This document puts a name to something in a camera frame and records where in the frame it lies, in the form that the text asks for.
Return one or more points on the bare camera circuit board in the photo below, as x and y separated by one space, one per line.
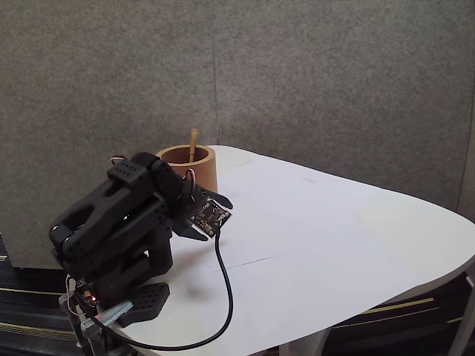
209 217

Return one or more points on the controller board with red LED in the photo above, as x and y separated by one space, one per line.
89 296

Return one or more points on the white table leg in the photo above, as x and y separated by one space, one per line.
297 348
462 333

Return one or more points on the tan wooden pen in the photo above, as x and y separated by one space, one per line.
193 146

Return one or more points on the metal table clamp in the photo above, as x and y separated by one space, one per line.
115 311

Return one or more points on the brown cylindrical pen holder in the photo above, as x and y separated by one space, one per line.
206 174

